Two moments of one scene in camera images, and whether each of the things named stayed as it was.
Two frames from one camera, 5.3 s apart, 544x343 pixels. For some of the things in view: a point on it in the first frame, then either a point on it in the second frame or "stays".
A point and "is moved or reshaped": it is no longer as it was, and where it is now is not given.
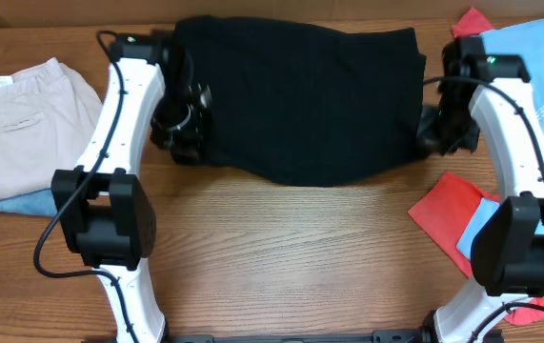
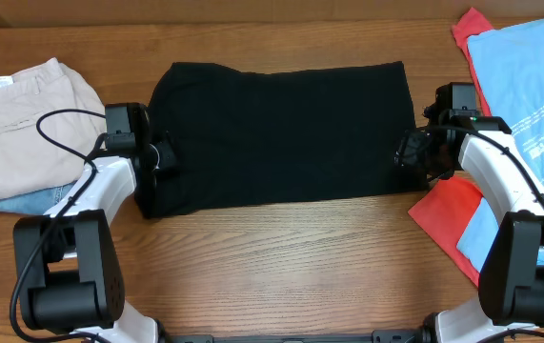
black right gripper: (427, 141) to (406, 155)
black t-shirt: (296, 104) is moved or reshaped
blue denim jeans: (39, 202) stays
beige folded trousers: (23, 128) stays
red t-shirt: (449, 209) stays
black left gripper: (191, 146) to (167, 149)
